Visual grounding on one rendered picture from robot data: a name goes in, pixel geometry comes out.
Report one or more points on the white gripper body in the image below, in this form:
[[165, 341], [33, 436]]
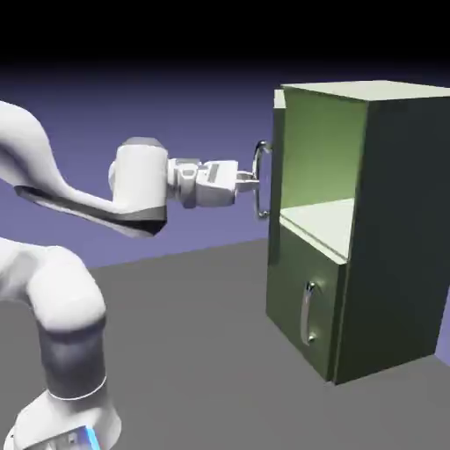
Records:
[[215, 186]]

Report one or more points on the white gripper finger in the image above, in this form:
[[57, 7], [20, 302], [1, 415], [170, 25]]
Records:
[[244, 174], [246, 185]]

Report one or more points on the green cabinet door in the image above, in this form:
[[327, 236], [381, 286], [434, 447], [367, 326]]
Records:
[[276, 182], [299, 302]]

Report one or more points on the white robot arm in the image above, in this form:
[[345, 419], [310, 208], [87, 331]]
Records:
[[139, 182]]

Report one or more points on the green cabinet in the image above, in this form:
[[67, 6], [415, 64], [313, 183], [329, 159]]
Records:
[[386, 232]]

